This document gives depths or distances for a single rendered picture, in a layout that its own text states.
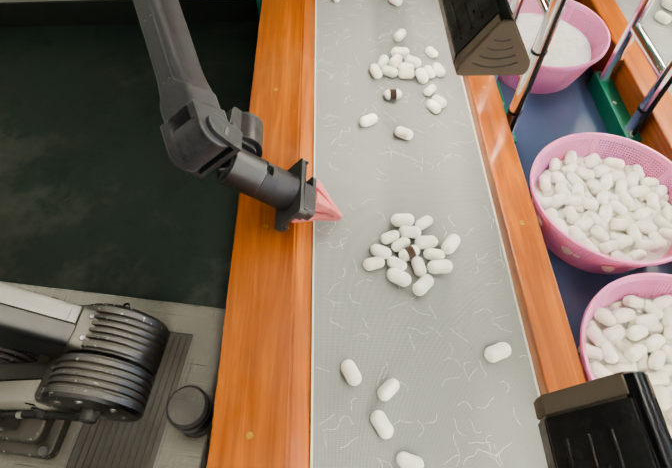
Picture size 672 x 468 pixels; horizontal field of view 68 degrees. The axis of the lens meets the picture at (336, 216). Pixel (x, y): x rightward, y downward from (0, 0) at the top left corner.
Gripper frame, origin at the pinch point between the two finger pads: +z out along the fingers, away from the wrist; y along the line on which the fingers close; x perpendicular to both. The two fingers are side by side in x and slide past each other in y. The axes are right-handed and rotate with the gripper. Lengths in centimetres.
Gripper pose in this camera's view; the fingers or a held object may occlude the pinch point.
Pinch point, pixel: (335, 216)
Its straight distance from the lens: 78.5
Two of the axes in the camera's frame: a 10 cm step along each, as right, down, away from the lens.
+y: 0.0, -8.1, 5.9
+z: 7.7, 3.7, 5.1
